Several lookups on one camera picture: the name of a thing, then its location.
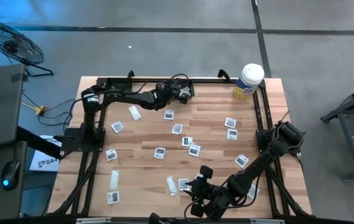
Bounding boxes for Lysol disinfecting wipes canister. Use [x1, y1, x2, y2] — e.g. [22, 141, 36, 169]
[232, 63, 266, 102]

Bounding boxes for black floor cables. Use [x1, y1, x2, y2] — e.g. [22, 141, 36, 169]
[21, 91, 78, 128]

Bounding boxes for black floor fan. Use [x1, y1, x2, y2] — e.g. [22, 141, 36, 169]
[0, 20, 55, 78]

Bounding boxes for white printed box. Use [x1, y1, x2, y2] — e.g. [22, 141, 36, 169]
[29, 134, 63, 173]

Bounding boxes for black plastic mesh basket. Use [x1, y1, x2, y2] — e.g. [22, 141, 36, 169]
[164, 78, 195, 102]
[106, 77, 134, 94]

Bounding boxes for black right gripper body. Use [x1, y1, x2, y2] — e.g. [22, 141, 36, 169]
[190, 164, 229, 222]

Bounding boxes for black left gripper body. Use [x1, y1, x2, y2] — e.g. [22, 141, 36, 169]
[156, 78, 193, 108]

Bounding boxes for grey metal cart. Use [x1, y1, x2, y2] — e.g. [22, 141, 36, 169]
[320, 79, 354, 182]

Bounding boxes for grey metal bracket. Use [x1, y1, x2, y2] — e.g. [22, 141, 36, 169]
[75, 217, 113, 224]
[249, 218, 286, 224]

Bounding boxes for long white bandage packet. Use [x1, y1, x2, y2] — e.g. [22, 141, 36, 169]
[128, 105, 142, 121]
[165, 175, 179, 197]
[108, 169, 121, 191]

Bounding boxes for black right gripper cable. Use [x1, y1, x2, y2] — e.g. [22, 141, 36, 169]
[182, 174, 260, 224]

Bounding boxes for black support beam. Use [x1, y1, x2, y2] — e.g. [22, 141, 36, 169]
[15, 126, 65, 160]

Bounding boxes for black computer mouse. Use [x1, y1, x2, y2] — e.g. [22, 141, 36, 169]
[1, 159, 22, 192]

